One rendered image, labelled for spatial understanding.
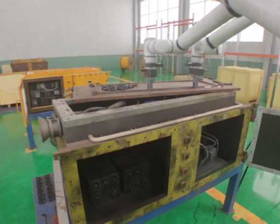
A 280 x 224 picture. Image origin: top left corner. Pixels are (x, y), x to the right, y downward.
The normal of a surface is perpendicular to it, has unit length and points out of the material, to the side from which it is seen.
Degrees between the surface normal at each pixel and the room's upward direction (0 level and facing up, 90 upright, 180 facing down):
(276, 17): 97
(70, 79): 90
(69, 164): 90
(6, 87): 90
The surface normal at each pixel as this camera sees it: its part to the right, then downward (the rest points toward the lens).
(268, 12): -0.95, 0.21
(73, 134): 0.51, 0.27
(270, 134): -0.58, 0.25
